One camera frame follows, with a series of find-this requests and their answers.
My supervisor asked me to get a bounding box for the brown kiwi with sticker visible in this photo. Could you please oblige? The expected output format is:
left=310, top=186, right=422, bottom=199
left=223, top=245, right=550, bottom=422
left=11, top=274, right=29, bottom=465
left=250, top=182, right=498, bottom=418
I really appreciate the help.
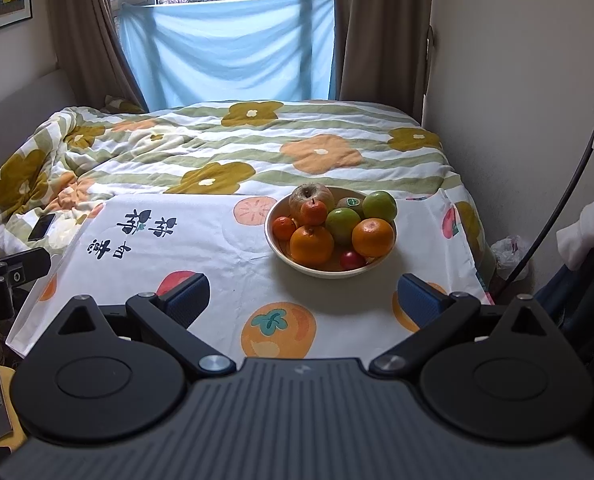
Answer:
left=337, top=196, right=363, bottom=217

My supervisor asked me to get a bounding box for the floral striped duvet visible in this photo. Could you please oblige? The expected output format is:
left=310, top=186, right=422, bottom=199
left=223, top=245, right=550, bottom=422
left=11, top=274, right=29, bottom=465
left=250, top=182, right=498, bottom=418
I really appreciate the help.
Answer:
left=0, top=101, right=495, bottom=281

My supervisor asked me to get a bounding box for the black cable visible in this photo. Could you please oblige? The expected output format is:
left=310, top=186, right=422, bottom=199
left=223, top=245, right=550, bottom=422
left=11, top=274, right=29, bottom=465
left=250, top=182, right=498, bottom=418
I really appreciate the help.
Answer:
left=504, top=127, right=594, bottom=286

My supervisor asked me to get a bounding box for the brown left curtain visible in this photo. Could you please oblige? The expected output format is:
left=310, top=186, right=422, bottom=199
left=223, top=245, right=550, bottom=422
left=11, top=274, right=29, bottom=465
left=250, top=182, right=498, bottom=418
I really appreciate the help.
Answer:
left=47, top=0, right=146, bottom=110

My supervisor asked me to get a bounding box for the black phone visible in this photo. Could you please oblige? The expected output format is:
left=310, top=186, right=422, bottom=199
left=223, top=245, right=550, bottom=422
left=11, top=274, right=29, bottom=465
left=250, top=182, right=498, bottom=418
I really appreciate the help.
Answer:
left=28, top=214, right=55, bottom=242

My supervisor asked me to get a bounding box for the brown curtain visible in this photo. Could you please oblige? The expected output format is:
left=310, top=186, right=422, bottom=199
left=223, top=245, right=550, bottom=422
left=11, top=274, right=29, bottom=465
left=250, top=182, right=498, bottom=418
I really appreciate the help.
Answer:
left=334, top=0, right=433, bottom=120
left=47, top=0, right=146, bottom=110

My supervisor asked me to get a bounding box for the cream cartoon bowl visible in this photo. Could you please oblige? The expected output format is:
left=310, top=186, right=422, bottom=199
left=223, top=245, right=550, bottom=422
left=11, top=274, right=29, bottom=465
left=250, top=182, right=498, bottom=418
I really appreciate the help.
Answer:
left=265, top=183, right=397, bottom=280

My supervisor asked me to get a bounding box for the medium orange mandarin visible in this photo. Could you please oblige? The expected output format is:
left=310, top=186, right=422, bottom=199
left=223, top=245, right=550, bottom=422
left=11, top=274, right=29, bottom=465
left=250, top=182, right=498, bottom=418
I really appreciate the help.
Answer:
left=288, top=226, right=335, bottom=268

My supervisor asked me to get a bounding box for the red tomato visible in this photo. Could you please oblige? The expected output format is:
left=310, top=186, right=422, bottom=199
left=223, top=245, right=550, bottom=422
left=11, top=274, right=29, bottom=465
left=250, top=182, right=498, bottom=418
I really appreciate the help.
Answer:
left=339, top=250, right=367, bottom=271
left=272, top=216, right=297, bottom=242

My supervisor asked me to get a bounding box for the brown right curtain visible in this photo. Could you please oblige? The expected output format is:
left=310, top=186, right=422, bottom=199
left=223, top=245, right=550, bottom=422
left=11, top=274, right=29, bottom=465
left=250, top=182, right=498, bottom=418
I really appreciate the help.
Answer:
left=334, top=0, right=433, bottom=120

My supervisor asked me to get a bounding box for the yellow-red wrinkled apple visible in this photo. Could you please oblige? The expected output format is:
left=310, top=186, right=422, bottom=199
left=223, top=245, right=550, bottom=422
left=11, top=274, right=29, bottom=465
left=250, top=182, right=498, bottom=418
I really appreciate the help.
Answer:
left=288, top=183, right=336, bottom=218

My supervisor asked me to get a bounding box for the light blue window cloth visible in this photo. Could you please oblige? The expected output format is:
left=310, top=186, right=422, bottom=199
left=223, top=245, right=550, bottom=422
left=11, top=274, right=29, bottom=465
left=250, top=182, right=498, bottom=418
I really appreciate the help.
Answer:
left=119, top=0, right=335, bottom=110

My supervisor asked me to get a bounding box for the white plastic bag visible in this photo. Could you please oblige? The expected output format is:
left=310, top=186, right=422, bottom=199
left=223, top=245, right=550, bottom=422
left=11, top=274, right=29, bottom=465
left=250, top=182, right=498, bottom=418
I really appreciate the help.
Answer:
left=490, top=235, right=530, bottom=281

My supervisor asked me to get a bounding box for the large orange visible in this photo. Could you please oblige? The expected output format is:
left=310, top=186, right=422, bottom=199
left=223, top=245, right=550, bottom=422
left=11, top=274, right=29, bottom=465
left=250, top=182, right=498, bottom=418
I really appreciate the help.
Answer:
left=351, top=218, right=396, bottom=259

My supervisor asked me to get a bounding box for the white persimmon print cloth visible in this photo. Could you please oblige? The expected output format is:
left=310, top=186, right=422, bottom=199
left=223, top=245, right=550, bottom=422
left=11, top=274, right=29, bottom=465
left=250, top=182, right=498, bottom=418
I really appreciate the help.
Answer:
left=6, top=192, right=487, bottom=361

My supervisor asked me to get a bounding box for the green apple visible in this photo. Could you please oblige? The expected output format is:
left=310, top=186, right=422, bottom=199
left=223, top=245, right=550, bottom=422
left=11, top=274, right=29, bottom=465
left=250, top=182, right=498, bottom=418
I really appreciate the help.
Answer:
left=325, top=208, right=361, bottom=246
left=362, top=191, right=398, bottom=222

